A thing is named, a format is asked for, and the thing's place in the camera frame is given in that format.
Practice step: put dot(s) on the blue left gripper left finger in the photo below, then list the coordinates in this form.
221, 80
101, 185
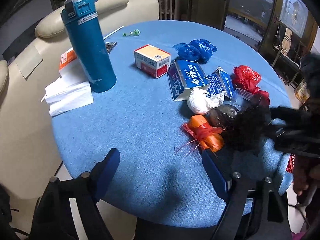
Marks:
103, 172

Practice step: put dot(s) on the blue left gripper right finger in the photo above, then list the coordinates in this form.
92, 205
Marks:
218, 173

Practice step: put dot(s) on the black plastic trash bag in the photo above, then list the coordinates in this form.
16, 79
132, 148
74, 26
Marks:
243, 130

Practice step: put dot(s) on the dark blue carton box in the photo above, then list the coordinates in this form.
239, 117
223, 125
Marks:
220, 83

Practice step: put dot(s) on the red and gold medicine box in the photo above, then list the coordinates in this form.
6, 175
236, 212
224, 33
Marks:
152, 60

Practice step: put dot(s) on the orange plastic bag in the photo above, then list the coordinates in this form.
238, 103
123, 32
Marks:
203, 135

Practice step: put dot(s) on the cream leather sofa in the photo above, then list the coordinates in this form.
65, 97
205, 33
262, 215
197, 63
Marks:
29, 155

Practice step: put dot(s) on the red plastic bag ball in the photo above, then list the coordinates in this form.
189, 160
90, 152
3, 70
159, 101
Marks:
247, 79

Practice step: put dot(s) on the blue tablecloth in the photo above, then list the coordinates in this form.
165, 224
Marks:
160, 177

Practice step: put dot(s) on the white tissue stack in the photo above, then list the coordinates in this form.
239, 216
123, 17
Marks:
70, 91

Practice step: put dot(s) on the white crumpled plastic bag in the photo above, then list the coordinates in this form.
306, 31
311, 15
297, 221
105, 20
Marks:
199, 102

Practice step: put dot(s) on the blue toothpaste box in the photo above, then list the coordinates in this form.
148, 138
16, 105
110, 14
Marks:
184, 76

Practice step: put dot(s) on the orange and white box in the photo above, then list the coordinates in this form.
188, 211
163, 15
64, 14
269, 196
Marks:
67, 57

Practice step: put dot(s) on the dark foil wrapper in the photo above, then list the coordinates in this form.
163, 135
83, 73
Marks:
110, 46

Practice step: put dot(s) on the blue plastic bag ball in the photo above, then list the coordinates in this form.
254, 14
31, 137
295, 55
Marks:
205, 48

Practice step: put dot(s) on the white straw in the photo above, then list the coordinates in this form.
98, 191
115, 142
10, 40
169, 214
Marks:
113, 32

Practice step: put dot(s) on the green candy wrapper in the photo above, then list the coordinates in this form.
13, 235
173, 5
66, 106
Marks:
136, 32

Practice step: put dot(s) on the teal thermos bottle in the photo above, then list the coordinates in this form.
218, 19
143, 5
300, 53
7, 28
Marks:
80, 19

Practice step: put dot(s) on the wooden radiator cover cabinet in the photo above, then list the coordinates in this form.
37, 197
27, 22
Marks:
173, 10

